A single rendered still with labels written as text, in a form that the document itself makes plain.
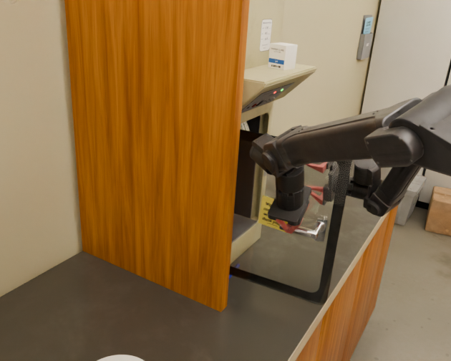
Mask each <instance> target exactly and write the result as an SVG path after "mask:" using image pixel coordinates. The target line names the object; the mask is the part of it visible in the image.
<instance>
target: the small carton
mask: <svg viewBox="0 0 451 361"><path fill-rule="evenodd" d="M297 46H298V45H297V44H288V43H283V42H279V43H270V50H269V58H268V67H270V68H274V69H280V70H288V69H295V65H296V53H297Z"/></svg>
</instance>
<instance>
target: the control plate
mask: <svg viewBox="0 0 451 361"><path fill-rule="evenodd" d="M293 83H294V82H293ZM293 83H291V84H288V85H284V86H282V87H279V88H276V89H274V90H270V91H268V92H264V93H261V94H260V95H259V96H258V97H257V98H256V99H255V100H253V101H252V102H251V103H250V104H249V105H247V106H246V107H245V108H243V109H242V110H241V113H242V112H245V111H248V110H251V109H253V108H255V107H258V106H261V105H264V104H266V103H268V102H271V101H273V100H274V99H272V98H273V97H275V98H277V97H278V96H279V95H280V94H281V93H282V92H284V91H285V90H286V89H287V88H289V87H290V86H291V85H292V84H293ZM282 89H283V90H282ZM281 90H282V91H281ZM275 91H276V93H274V92H275ZM270 98H271V101H270V100H269V99H270ZM262 100H264V101H265V100H266V101H267V102H264V101H263V102H262V103H261V104H260V105H258V106H255V107H252V106H253V105H254V104H258V103H259V102H261V101H262ZM249 106H250V107H249ZM247 107H249V108H248V109H246V108H247Z"/></svg>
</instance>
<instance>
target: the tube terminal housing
mask: <svg viewBox="0 0 451 361"><path fill-rule="evenodd" d="M284 4H285V0H250V4H249V14H248V33H247V42H246V61H245V69H249V68H252V67H258V66H261V65H265V64H268V58H269V50H268V51H264V52H259V48H260V40H261V23H262V19H273V22H272V30H271V43H279V42H281V32H282V25H283V11H284ZM274 103H275V101H273V102H270V103H267V104H265V105H262V106H260V107H257V108H254V109H252V110H249V111H247V112H244V113H241V123H243V122H245V121H248V120H251V119H253V118H255V117H258V116H259V115H260V116H261V121H260V129H259V133H263V134H265V133H268V134H269V135H271V131H272V124H273V111H274Z"/></svg>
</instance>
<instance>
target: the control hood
mask: <svg viewBox="0 0 451 361"><path fill-rule="evenodd" d="M316 70H317V68H316V67H315V66H309V65H304V64H296V65H295V69H288V70H280V69H274V68H270V67H268V64H265V65H261V66H258V67H252V68H249V69H245V71H244V81H243V100H242V109H243V108H245V107H246V106H247V105H249V104H250V103H251V102H252V101H253V100H255V99H256V98H257V97H258V96H259V95H260V94H261V93H264V92H268V91H270V90H274V89H276V88H279V87H282V86H284V85H288V84H291V83H293V82H294V83H293V84H292V85H291V86H290V87H289V88H287V89H286V90H285V91H284V92H282V93H281V94H280V95H279V96H278V97H277V98H276V99H274V100H273V101H275V100H278V99H281V98H282V97H285V96H286V95H287V94H288V93H289V92H290V91H292V90H293V89H294V88H296V87H297V86H298V85H299V84H301V83H302V82H303V81H304V80H305V79H307V78H308V77H309V76H311V75H312V74H313V73H315V71H316ZM273 101H271V102H273Z"/></svg>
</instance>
